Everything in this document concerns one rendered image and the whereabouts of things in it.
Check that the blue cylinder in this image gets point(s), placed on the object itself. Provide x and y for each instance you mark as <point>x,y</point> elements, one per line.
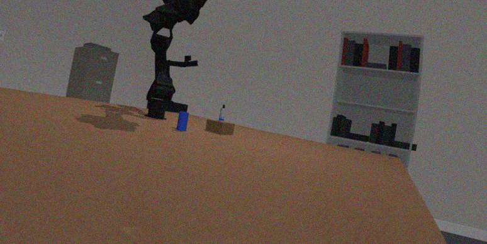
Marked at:
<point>182,121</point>

